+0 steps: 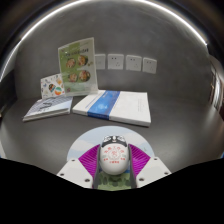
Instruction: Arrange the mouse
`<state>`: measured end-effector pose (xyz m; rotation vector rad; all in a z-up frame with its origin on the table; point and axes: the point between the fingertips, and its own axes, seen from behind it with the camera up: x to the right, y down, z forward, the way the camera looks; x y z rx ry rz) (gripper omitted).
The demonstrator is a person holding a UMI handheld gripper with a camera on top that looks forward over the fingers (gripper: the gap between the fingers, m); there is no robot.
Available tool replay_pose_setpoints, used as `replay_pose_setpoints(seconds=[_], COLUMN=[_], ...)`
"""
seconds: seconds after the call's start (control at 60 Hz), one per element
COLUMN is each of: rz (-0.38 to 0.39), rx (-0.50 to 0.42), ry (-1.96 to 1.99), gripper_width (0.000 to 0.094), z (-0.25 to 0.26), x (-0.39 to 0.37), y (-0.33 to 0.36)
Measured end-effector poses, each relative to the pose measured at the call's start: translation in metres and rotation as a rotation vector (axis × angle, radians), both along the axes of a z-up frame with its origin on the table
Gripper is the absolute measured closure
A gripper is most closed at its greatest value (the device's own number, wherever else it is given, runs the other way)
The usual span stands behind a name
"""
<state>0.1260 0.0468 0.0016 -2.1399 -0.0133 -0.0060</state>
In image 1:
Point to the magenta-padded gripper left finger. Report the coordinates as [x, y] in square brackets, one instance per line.
[75, 171]

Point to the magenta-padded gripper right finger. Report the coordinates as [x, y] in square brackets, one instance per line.
[153, 170]

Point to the white computer mouse with print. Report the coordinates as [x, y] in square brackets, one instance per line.
[114, 158]

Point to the round landscape print mouse pad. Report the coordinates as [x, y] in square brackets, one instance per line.
[86, 138]

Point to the white book with blue band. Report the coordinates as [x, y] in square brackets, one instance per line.
[130, 106]

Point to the grey striped book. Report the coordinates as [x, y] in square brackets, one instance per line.
[48, 108]

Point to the small colourful printed card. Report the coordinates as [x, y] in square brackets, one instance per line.
[52, 86]

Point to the green menu sign stand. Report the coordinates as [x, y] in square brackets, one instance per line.
[77, 66]

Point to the white ceiling light strip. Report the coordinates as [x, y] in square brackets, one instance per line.
[24, 34]

